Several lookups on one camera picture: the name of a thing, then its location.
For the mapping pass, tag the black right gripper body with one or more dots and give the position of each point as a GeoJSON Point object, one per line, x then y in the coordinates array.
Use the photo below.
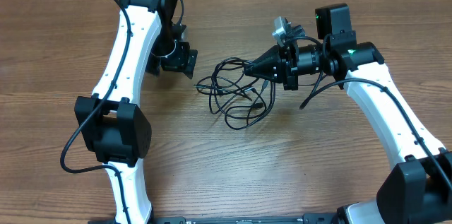
{"type": "Point", "coordinates": [289, 69]}

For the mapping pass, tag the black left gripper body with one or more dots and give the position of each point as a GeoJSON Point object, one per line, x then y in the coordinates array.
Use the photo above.
{"type": "Point", "coordinates": [177, 60]}

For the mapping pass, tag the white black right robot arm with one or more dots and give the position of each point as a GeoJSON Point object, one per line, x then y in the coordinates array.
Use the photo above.
{"type": "Point", "coordinates": [418, 189]}

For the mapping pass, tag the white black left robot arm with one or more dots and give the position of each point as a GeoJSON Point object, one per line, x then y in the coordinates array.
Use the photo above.
{"type": "Point", "coordinates": [110, 120]}

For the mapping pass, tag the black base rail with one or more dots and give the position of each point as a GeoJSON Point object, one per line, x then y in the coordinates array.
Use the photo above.
{"type": "Point", "coordinates": [229, 220]}

